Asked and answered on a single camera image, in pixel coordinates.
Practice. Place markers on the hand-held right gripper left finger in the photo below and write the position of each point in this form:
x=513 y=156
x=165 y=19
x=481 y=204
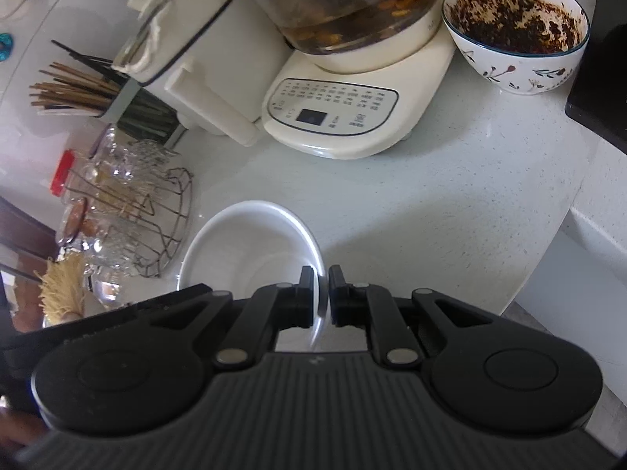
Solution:
x=306 y=298

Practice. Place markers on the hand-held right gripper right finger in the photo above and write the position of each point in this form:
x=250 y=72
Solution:
x=340 y=298

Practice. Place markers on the plain white bowl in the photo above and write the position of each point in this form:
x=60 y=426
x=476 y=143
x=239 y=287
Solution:
x=235 y=254

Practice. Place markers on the person's left hand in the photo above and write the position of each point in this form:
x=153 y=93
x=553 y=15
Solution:
x=17 y=428

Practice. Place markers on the bundle of dry noodles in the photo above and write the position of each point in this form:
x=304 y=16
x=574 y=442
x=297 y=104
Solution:
x=61 y=284

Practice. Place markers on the red-lid jar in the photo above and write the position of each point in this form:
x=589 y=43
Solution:
x=61 y=174

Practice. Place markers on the cluster of clear glass cups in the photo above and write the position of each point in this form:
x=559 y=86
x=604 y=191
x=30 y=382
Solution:
x=127 y=166

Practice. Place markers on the glass kettle on cream base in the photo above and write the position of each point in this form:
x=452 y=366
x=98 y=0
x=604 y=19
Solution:
x=352 y=88

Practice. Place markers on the pale green chopstick holder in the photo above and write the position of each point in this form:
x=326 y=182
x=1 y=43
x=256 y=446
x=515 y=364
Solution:
x=142 y=112

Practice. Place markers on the bundle of wooden chopsticks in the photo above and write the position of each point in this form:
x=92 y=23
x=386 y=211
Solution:
x=68 y=95

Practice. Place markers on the bundle of black chopsticks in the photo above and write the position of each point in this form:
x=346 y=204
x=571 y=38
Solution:
x=88 y=61

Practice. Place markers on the white kitchen appliance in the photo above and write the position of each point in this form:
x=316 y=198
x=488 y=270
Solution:
x=196 y=49

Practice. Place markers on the black stove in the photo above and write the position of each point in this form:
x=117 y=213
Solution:
x=602 y=93

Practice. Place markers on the floral bowl with chili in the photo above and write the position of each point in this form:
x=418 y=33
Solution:
x=519 y=14

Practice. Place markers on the teal wall hook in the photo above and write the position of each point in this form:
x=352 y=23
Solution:
x=7 y=44

